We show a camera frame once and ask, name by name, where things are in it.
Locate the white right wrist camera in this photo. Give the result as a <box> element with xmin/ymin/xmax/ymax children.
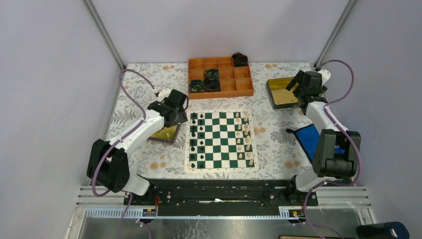
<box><xmin>318</xmin><ymin>69</ymin><xmax>331</xmax><ymax>86</ymax></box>

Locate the green white chess board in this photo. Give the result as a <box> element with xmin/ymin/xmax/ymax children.
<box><xmin>184</xmin><ymin>109</ymin><xmax>259</xmax><ymax>173</ymax></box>

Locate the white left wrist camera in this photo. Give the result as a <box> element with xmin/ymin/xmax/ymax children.
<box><xmin>155</xmin><ymin>88</ymin><xmax>172</xmax><ymax>102</ymax></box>

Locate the rolled dark tie top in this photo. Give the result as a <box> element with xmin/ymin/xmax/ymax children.
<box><xmin>232</xmin><ymin>52</ymin><xmax>248</xmax><ymax>67</ymax></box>

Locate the rolled dark tie left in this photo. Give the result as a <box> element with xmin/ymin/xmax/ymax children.
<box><xmin>189</xmin><ymin>79</ymin><xmax>205</xmax><ymax>93</ymax></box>

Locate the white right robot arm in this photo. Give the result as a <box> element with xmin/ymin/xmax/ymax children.
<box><xmin>285</xmin><ymin>70</ymin><xmax>361</xmax><ymax>205</ymax></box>

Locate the aluminium frame rail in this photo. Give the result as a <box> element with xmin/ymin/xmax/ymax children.
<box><xmin>307</xmin><ymin>187</ymin><xmax>372</xmax><ymax>209</ymax></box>

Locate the rolled dark tie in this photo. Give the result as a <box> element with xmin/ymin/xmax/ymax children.
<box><xmin>189</xmin><ymin>79</ymin><xmax>205</xmax><ymax>93</ymax></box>
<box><xmin>204</xmin><ymin>68</ymin><xmax>220</xmax><ymax>92</ymax></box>
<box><xmin>232</xmin><ymin>52</ymin><xmax>248</xmax><ymax>67</ymax></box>

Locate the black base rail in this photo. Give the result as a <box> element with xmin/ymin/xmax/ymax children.
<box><xmin>123</xmin><ymin>179</ymin><xmax>318</xmax><ymax>217</ymax></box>

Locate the blue cloth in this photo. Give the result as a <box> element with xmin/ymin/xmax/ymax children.
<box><xmin>287</xmin><ymin>124</ymin><xmax>346</xmax><ymax>161</ymax></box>

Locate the right gold tin box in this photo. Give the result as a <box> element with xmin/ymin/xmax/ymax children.
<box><xmin>266</xmin><ymin>77</ymin><xmax>298</xmax><ymax>111</ymax></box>

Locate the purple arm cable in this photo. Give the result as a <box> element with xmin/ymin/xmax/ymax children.
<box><xmin>302</xmin><ymin>59</ymin><xmax>363</xmax><ymax>238</ymax></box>
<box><xmin>91</xmin><ymin>68</ymin><xmax>156</xmax><ymax>239</ymax></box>

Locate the orange wooden compartment tray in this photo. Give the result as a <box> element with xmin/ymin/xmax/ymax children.
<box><xmin>188</xmin><ymin>56</ymin><xmax>254</xmax><ymax>100</ymax></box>

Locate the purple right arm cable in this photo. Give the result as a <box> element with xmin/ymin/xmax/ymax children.
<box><xmin>302</xmin><ymin>59</ymin><xmax>363</xmax><ymax>238</ymax></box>

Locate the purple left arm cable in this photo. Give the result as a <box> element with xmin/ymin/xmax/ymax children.
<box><xmin>91</xmin><ymin>68</ymin><xmax>156</xmax><ymax>239</ymax></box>

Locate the gold tin box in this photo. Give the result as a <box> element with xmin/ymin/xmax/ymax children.
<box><xmin>148</xmin><ymin>125</ymin><xmax>181</xmax><ymax>144</ymax></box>
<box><xmin>266</xmin><ymin>77</ymin><xmax>298</xmax><ymax>111</ymax></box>

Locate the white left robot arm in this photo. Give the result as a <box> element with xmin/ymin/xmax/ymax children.
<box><xmin>87</xmin><ymin>89</ymin><xmax>189</xmax><ymax>205</ymax></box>

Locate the dark cylinder bottle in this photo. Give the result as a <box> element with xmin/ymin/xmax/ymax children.
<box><xmin>356</xmin><ymin>222</ymin><xmax>410</xmax><ymax>239</ymax></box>

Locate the rolled dark tie middle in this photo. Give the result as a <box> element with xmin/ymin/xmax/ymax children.
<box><xmin>204</xmin><ymin>68</ymin><xmax>220</xmax><ymax>92</ymax></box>

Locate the left gold tin box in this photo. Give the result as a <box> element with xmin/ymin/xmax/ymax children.
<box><xmin>148</xmin><ymin>125</ymin><xmax>181</xmax><ymax>144</ymax></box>

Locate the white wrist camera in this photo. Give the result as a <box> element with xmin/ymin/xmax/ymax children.
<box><xmin>318</xmin><ymin>69</ymin><xmax>331</xmax><ymax>86</ymax></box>
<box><xmin>155</xmin><ymin>88</ymin><xmax>172</xmax><ymax>102</ymax></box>

